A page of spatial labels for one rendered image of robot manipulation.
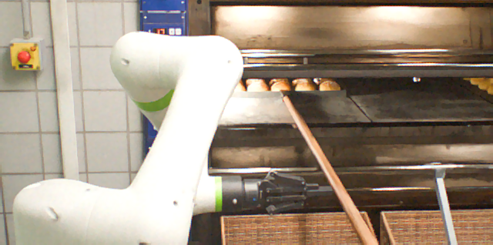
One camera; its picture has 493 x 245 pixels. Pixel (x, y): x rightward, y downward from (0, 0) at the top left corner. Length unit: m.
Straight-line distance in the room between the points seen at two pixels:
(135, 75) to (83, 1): 0.87
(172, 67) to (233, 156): 1.04
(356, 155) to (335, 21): 0.51
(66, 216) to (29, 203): 0.07
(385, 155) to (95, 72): 1.10
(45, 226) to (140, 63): 0.41
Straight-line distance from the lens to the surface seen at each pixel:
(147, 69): 1.23
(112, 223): 0.95
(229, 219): 2.24
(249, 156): 2.21
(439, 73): 2.09
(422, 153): 2.35
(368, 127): 2.23
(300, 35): 2.08
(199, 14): 2.05
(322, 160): 1.80
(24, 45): 2.07
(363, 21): 2.14
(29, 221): 1.01
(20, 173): 2.29
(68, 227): 0.98
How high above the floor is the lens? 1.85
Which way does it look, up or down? 16 degrees down
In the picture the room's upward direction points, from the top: 1 degrees clockwise
